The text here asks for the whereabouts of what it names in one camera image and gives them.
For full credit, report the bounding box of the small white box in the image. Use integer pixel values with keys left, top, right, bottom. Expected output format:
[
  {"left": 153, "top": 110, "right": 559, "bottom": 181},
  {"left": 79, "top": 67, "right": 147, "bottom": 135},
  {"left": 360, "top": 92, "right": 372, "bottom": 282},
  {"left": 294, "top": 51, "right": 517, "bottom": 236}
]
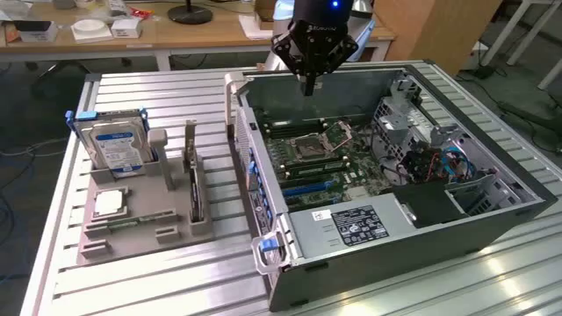
[{"left": 109, "top": 18, "right": 144, "bottom": 38}]

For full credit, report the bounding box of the green motherboard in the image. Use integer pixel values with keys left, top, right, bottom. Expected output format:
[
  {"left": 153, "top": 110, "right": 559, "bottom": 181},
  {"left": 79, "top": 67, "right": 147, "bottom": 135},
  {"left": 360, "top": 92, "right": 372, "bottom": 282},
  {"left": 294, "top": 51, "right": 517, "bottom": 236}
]
[{"left": 254, "top": 108, "right": 399, "bottom": 213}]

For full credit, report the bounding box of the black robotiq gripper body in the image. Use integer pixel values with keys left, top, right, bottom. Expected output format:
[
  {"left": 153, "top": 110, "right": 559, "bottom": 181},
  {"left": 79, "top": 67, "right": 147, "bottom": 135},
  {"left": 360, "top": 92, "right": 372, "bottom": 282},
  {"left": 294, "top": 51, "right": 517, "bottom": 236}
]
[{"left": 287, "top": 0, "right": 355, "bottom": 76}]

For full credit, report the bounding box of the brown cardboard box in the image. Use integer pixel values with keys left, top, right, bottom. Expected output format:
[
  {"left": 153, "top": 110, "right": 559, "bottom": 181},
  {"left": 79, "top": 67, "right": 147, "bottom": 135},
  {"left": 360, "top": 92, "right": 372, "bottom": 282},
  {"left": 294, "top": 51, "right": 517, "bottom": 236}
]
[{"left": 254, "top": 0, "right": 279, "bottom": 22}]

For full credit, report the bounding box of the green RAM stick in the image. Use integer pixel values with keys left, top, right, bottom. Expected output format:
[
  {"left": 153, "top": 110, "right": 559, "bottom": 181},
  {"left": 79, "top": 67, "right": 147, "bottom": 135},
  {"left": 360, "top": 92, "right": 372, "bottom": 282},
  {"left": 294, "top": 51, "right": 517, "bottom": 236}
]
[{"left": 284, "top": 160, "right": 347, "bottom": 178}]

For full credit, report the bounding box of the metal drive cage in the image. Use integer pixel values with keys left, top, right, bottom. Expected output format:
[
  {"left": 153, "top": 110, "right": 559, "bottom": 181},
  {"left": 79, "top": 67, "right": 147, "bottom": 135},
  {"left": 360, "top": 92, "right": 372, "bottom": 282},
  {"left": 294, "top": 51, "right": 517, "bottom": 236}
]
[{"left": 372, "top": 95, "right": 462, "bottom": 151}]

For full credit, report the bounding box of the black round lamp base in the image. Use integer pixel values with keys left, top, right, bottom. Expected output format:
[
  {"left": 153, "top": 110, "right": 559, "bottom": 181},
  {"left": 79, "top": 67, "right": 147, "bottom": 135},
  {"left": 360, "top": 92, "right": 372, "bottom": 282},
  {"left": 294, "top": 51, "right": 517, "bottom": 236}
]
[{"left": 167, "top": 0, "right": 215, "bottom": 24}]

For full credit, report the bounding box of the grey power supply unit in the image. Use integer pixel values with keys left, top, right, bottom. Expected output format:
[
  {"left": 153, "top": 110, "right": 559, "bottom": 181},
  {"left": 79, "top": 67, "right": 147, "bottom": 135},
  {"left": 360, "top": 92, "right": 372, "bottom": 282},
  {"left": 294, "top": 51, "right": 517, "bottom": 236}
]
[{"left": 287, "top": 194, "right": 416, "bottom": 261}]

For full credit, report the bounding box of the wooden cabinet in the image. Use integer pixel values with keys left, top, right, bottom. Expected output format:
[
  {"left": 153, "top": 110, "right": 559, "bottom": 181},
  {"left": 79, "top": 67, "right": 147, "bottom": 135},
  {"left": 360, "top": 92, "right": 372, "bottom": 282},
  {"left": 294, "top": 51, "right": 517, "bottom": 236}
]
[{"left": 380, "top": 0, "right": 505, "bottom": 72}]

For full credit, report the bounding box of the hard disk with blue carrier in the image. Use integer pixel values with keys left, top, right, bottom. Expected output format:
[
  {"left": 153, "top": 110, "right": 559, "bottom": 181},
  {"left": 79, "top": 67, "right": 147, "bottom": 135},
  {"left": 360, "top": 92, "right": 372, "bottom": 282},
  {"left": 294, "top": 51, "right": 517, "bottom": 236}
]
[{"left": 64, "top": 107, "right": 152, "bottom": 180}]

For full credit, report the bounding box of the dark grey PC case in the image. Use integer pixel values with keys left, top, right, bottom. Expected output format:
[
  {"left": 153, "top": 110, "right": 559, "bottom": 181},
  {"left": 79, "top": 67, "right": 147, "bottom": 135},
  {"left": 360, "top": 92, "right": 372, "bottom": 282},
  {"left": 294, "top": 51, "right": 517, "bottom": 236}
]
[{"left": 223, "top": 59, "right": 558, "bottom": 313}]

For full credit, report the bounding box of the wooden desk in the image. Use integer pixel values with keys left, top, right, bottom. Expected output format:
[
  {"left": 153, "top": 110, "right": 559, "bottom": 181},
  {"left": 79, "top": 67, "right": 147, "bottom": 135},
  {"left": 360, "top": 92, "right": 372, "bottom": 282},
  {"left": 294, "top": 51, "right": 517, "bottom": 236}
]
[{"left": 0, "top": 0, "right": 396, "bottom": 72}]

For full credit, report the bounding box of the black plastic shroud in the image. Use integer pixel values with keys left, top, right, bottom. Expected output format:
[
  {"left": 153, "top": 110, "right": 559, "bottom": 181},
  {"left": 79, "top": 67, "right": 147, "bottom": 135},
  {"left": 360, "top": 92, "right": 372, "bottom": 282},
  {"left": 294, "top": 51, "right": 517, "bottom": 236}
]
[{"left": 392, "top": 180, "right": 470, "bottom": 230}]

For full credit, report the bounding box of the metal disk bay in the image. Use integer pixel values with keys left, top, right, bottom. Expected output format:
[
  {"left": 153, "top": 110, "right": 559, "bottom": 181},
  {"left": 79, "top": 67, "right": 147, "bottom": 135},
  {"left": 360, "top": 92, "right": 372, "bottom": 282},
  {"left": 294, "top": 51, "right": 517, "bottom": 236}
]
[{"left": 443, "top": 172, "right": 526, "bottom": 217}]

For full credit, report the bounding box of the silver CPU chip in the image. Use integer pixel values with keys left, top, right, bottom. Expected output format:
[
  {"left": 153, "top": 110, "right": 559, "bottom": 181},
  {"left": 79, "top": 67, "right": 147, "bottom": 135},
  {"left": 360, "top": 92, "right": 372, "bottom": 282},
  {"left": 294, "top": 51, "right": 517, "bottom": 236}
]
[{"left": 93, "top": 190, "right": 127, "bottom": 218}]

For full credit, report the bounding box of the black chair base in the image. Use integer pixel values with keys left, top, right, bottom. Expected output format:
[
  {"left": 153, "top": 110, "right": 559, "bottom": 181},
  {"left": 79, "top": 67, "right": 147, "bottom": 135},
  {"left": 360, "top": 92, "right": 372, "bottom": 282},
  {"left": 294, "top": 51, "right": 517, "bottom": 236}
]
[{"left": 24, "top": 57, "right": 133, "bottom": 97}]

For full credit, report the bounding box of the CPU socket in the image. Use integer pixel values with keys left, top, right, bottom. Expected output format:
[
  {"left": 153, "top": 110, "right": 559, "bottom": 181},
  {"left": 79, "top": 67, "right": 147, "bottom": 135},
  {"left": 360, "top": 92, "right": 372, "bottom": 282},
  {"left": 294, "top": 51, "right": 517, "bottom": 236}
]
[{"left": 292, "top": 134, "right": 330, "bottom": 158}]

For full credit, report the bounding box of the white box with dark lid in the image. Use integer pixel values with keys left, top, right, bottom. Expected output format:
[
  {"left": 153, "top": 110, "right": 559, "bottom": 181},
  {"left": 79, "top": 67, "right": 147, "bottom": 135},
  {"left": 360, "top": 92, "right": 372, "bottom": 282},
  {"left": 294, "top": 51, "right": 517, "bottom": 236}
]
[{"left": 12, "top": 20, "right": 59, "bottom": 43}]

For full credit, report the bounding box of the black floor box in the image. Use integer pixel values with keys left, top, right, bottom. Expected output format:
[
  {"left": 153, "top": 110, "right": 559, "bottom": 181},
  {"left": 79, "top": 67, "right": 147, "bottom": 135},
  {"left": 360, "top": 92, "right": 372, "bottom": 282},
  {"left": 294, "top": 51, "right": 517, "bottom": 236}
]
[{"left": 471, "top": 65, "right": 496, "bottom": 80}]

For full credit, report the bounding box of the stack of white papers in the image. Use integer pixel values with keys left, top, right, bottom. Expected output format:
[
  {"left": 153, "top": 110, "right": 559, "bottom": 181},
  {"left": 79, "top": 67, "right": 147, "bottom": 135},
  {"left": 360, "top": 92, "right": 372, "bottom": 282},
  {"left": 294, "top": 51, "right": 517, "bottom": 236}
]
[{"left": 239, "top": 14, "right": 276, "bottom": 40}]

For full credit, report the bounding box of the blue expansion slot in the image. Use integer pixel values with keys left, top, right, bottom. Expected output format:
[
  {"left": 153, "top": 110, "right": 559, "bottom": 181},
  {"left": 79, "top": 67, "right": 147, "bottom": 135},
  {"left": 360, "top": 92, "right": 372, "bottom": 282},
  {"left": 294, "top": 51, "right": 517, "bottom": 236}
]
[{"left": 280, "top": 182, "right": 342, "bottom": 195}]

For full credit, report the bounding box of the grey printed parts rack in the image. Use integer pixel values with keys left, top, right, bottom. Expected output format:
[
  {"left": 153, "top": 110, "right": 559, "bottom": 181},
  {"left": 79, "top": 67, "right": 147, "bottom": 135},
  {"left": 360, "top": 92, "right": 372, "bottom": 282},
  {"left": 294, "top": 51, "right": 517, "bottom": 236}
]
[{"left": 77, "top": 118, "right": 216, "bottom": 264}]

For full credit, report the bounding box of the white table frame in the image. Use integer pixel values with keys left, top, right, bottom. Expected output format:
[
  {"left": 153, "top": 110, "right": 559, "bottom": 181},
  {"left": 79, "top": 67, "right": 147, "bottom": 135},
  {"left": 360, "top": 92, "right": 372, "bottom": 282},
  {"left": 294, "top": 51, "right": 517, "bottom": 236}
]
[{"left": 480, "top": 0, "right": 562, "bottom": 90}]

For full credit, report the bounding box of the blue wire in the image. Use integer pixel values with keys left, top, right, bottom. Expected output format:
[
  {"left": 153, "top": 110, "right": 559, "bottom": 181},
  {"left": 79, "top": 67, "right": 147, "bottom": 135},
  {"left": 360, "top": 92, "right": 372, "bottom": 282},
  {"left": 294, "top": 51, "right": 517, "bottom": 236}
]
[{"left": 440, "top": 147, "right": 478, "bottom": 180}]

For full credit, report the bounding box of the metal socket cover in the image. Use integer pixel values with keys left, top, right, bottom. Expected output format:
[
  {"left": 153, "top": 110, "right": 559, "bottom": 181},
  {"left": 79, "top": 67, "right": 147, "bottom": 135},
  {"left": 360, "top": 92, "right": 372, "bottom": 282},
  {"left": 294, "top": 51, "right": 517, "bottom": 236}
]
[{"left": 322, "top": 120, "right": 352, "bottom": 149}]

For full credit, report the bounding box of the graphics card with metal bracket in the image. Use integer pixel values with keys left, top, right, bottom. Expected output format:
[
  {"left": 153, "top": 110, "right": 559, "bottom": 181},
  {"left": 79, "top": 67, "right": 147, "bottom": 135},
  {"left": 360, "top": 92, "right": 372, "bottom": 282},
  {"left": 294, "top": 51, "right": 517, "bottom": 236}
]
[{"left": 181, "top": 118, "right": 208, "bottom": 223}]

